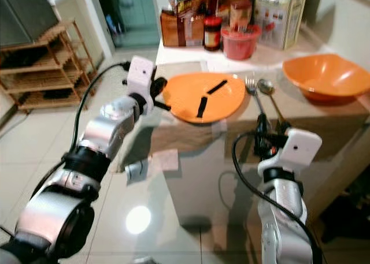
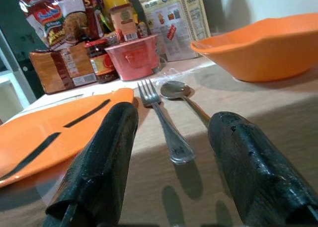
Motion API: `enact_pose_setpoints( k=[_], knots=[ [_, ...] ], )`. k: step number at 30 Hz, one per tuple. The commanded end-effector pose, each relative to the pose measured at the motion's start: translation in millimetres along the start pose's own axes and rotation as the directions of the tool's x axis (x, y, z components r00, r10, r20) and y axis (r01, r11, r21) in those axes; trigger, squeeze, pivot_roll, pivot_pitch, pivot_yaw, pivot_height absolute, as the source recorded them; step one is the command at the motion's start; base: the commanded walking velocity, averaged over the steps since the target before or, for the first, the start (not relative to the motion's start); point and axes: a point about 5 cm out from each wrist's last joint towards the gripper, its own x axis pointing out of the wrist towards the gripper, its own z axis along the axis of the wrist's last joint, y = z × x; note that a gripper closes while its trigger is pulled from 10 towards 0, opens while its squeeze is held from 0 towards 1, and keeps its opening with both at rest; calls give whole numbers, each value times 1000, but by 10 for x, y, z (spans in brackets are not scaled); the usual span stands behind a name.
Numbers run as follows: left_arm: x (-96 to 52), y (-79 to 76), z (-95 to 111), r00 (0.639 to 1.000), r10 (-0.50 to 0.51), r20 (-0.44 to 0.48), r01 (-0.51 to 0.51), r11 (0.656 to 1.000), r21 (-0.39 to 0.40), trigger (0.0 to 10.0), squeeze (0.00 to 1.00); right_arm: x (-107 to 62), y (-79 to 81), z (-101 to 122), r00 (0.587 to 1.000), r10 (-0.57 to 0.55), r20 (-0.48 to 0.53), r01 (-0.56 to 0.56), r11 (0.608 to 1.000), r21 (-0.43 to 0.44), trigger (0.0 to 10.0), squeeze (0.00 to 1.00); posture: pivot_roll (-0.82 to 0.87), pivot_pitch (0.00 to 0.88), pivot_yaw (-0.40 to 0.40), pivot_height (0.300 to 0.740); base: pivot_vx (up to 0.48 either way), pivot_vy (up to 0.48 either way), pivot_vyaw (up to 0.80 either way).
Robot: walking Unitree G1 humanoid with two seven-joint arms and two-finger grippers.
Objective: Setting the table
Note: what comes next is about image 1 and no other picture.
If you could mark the metal spoon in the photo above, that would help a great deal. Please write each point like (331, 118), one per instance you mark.
(266, 86)

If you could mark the teal glass door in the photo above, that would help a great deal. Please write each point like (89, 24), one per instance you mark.
(130, 12)

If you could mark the curled white tag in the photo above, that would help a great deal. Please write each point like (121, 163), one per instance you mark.
(136, 170)

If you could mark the red plastic container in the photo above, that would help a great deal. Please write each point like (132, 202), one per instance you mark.
(240, 44)

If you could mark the orange bowl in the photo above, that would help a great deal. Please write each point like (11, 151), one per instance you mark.
(321, 79)

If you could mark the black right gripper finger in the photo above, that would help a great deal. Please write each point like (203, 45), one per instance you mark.
(285, 130)
(263, 125)

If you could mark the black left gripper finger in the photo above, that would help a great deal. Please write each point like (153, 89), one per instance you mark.
(163, 106)

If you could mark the wooden shelf rack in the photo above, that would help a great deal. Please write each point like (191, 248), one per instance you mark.
(69, 73)

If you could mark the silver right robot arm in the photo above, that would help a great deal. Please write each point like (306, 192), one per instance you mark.
(286, 223)

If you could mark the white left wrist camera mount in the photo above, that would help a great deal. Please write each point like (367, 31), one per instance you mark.
(140, 79)

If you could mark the cream printed tin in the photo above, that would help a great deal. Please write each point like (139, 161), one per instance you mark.
(280, 18)

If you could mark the brown cloth mat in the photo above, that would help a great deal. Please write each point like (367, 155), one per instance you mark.
(191, 138)
(324, 122)

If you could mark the grey box appliance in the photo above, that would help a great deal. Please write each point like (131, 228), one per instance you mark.
(26, 12)

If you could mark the white cabinet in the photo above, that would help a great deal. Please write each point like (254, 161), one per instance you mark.
(208, 189)

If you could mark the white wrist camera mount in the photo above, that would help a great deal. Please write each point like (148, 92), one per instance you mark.
(300, 148)
(140, 79)

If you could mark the dark jar red lid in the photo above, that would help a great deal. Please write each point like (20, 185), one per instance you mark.
(212, 36)

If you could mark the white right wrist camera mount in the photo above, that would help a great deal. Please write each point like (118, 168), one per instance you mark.
(300, 148)

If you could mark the metal fork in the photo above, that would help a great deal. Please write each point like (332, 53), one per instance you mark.
(251, 89)

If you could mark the brown food package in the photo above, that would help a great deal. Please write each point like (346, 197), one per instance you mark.
(179, 30)

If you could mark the orange plate black strips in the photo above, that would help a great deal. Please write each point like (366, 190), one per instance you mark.
(225, 102)

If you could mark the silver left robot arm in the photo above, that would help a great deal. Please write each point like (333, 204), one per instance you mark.
(87, 177)

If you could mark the flat white tag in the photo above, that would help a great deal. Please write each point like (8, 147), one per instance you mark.
(166, 161)

